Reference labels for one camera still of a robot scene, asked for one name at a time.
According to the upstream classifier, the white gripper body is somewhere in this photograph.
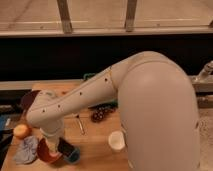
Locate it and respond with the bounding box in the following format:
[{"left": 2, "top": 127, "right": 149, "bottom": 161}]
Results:
[{"left": 41, "top": 129, "right": 64, "bottom": 154}]

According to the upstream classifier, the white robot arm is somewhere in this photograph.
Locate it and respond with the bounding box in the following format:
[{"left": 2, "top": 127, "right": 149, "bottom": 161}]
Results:
[{"left": 26, "top": 51, "right": 200, "bottom": 171}]

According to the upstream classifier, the red bowl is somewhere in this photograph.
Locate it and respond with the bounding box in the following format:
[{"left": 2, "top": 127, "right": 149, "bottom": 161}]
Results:
[{"left": 37, "top": 138, "right": 61, "bottom": 164}]

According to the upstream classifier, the metal spoon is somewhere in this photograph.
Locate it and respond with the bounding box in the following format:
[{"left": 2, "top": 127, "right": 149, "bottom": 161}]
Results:
[{"left": 76, "top": 114, "right": 85, "bottom": 135}]

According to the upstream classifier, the blue cloth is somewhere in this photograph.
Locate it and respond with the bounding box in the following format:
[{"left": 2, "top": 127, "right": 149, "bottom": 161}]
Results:
[{"left": 13, "top": 136, "right": 38, "bottom": 164}]

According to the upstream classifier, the blue cup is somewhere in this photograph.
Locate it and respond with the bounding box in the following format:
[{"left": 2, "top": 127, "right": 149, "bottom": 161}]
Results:
[{"left": 64, "top": 147, "right": 80, "bottom": 164}]

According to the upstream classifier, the orange apple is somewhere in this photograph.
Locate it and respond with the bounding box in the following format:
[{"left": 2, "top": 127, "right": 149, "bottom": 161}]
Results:
[{"left": 13, "top": 124, "right": 31, "bottom": 139}]

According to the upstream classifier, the white cup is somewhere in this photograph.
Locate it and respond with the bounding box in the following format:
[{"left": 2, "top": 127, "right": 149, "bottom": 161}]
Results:
[{"left": 108, "top": 131, "right": 125, "bottom": 152}]

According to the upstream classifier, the green object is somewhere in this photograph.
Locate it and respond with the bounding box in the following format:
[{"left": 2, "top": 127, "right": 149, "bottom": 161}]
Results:
[{"left": 83, "top": 73, "right": 96, "bottom": 81}]

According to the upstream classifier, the metal rail bracket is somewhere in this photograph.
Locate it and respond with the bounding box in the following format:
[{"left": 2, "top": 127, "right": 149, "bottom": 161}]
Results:
[{"left": 195, "top": 60, "right": 213, "bottom": 82}]

